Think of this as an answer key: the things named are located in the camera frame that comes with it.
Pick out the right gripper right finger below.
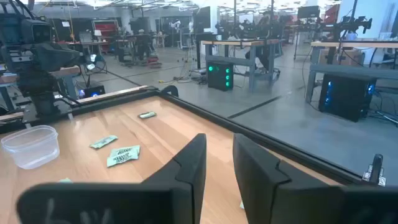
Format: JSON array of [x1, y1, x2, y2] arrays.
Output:
[[233, 133, 398, 224]]

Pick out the person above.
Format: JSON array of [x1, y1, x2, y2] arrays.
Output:
[[245, 11, 280, 71]]

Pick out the black bracket with markers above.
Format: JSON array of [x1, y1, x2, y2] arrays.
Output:
[[362, 153, 387, 187]]

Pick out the black corner clamp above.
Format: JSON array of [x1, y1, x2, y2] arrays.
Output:
[[160, 85, 180, 98]]

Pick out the computer tower green lights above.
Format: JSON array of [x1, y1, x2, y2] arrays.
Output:
[[207, 61, 234, 91]]

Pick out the wooden top grey workbench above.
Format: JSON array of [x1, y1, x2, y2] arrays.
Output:
[[0, 65, 82, 111], [201, 39, 284, 91], [306, 41, 398, 103]]

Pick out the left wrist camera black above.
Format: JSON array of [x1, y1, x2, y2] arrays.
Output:
[[20, 19, 53, 45]]

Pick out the red tool cabinet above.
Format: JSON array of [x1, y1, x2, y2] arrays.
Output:
[[92, 19, 119, 40]]

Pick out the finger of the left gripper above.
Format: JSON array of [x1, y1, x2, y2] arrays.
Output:
[[30, 42, 82, 73]]

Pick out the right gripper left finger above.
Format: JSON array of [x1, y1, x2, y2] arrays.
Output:
[[17, 133, 208, 224]]

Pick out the small computer purple light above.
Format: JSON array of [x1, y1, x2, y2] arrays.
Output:
[[79, 85, 106, 99]]

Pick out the clear plastic container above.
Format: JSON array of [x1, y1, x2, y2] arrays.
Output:
[[1, 124, 60, 170]]

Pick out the black table frame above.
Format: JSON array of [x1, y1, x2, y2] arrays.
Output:
[[70, 86, 398, 188]]

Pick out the black monitor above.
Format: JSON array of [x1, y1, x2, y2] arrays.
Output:
[[297, 5, 320, 19], [192, 6, 211, 30]]

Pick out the cardboard box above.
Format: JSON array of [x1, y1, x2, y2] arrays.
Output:
[[319, 48, 365, 67]]

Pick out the computer tower blue lights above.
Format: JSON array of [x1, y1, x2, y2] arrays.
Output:
[[318, 74, 377, 122]]

